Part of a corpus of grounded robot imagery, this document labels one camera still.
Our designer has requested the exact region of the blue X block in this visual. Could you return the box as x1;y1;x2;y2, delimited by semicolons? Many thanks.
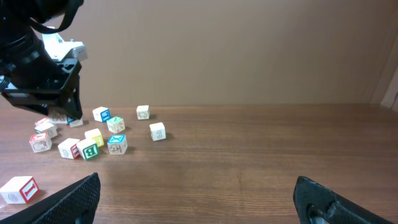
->
107;134;128;155

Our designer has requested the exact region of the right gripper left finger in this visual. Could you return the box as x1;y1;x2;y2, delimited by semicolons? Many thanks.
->
1;172;101;224

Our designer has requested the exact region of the block with green side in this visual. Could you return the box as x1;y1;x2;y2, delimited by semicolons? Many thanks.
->
76;139;99;161

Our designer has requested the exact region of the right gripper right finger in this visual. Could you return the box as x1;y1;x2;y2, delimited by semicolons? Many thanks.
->
293;176;392;224

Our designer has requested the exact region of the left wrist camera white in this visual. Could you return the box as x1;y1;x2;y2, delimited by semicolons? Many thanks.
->
42;33;88;62

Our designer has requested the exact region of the green N block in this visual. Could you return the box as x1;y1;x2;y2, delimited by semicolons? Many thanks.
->
106;116;126;134

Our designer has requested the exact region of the red A block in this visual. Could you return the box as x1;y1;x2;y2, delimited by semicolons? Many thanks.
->
35;118;50;126

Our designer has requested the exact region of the block with blue side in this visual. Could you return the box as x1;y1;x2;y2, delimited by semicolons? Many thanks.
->
93;106;111;123

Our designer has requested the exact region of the plain block above A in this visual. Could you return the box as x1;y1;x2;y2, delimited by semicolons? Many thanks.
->
35;123;58;138

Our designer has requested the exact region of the plain block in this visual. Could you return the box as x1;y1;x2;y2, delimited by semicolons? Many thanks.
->
58;138;80;159
136;105;150;120
85;128;104;147
35;123;58;138
1;176;40;204
67;117;83;128

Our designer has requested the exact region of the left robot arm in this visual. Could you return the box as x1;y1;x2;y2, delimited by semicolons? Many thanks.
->
1;0;84;119

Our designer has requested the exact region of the red M block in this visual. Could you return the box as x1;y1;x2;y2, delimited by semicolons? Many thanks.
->
48;110;68;124

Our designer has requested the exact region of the yellowish block far right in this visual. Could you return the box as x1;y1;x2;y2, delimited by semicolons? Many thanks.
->
149;123;166;141

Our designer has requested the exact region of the red I block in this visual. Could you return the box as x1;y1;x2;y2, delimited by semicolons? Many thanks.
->
29;132;52;153

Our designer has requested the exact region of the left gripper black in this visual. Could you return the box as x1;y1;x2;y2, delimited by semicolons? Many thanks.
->
1;46;83;119

